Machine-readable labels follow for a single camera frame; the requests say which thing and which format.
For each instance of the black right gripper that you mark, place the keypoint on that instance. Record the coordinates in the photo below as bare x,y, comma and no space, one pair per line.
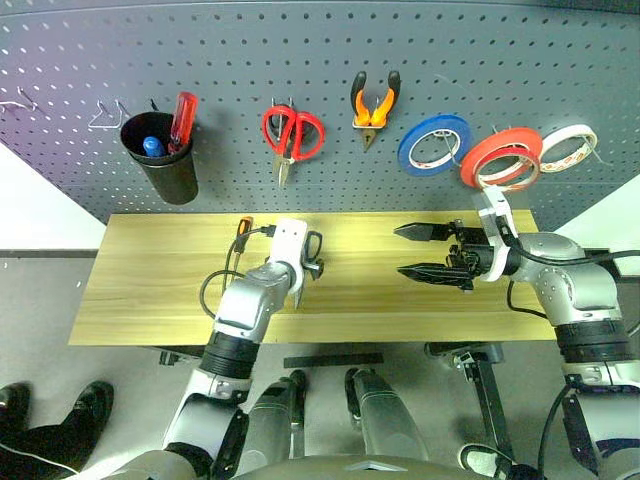
472,247

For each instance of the grey robot torso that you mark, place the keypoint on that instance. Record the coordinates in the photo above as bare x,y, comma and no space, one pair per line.
320,467

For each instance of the black table crossbar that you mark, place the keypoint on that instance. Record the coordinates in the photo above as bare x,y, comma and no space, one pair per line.
332,360

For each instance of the orange black needle-nose pliers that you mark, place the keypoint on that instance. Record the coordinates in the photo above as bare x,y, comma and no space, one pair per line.
372,116

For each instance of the red tape roll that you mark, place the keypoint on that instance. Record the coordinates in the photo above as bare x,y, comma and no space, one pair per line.
472,160

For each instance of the silver double peg hook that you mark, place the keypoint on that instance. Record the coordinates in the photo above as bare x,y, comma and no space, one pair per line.
15,104

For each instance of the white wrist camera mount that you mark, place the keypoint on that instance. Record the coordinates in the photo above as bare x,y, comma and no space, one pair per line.
290,240
492,210

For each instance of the blue tape roll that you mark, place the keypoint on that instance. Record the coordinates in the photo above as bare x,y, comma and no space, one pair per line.
407,155

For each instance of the grey metal pegboard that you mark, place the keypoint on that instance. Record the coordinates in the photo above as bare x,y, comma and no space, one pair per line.
320,60

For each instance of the white tape roll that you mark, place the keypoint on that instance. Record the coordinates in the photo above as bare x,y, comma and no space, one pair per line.
575,132

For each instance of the silver left robot leg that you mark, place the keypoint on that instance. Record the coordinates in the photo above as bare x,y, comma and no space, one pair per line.
275,420

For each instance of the black table leg frame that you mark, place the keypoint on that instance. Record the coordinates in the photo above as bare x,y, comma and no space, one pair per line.
180,356
487,390

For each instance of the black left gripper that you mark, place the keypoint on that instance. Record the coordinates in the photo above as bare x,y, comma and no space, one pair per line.
313,271

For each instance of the silver right robot leg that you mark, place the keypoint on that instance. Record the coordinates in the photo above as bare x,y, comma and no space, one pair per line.
385,415

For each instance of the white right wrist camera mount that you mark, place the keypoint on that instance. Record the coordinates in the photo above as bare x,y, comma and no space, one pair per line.
492,210

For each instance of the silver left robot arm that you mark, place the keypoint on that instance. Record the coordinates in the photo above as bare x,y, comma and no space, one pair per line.
250,300

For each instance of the black shoe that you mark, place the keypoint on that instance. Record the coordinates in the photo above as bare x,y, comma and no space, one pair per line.
12,400
90,405

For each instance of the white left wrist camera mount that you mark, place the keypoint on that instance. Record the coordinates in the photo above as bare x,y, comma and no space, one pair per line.
290,240

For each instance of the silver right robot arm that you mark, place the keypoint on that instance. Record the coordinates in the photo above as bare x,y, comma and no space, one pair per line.
575,290

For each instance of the black plastic cup holder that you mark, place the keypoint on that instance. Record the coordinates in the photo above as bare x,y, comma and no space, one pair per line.
172,177

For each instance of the silver robot leg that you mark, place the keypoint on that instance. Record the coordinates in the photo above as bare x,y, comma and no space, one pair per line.
275,420
385,415

